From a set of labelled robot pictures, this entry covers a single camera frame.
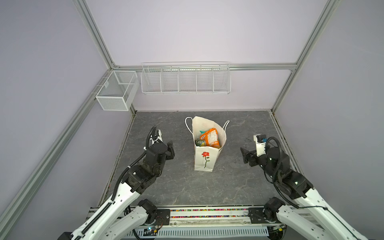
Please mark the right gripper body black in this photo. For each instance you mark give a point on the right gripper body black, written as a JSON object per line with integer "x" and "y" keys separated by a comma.
{"x": 261, "y": 162}

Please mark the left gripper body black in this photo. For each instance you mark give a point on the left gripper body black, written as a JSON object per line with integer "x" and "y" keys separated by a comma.
{"x": 170, "y": 155}

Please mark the orange Fox's fruits candy bag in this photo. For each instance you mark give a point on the orange Fox's fruits candy bag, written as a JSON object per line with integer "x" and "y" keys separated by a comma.
{"x": 211, "y": 138}

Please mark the white floral paper bag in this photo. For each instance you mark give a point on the white floral paper bag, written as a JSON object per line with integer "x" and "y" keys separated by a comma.
{"x": 206, "y": 157}

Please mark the green candy bag back side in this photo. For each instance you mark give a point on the green candy bag back side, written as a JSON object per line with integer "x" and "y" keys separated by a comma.
{"x": 200, "y": 143}

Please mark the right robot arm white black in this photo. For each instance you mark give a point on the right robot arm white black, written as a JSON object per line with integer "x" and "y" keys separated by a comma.
{"x": 300, "y": 206}

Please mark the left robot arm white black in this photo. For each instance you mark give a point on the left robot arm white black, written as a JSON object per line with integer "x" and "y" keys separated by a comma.
{"x": 105, "y": 223}

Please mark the white mesh box basket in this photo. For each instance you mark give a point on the white mesh box basket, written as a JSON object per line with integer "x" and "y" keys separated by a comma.
{"x": 118, "y": 91}

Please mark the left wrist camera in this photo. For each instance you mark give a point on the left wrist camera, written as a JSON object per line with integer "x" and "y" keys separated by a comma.
{"x": 157, "y": 137}

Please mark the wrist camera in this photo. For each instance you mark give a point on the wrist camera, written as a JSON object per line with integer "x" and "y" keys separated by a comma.
{"x": 260, "y": 140}
{"x": 157, "y": 137}

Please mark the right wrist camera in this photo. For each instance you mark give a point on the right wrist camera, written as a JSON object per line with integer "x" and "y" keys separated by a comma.
{"x": 260, "y": 140}

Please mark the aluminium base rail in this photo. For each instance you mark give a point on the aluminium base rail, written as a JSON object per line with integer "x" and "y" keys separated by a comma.
{"x": 217, "y": 215}

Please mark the white wire shelf basket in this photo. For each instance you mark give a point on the white wire shelf basket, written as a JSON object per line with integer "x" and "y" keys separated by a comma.
{"x": 186, "y": 78}

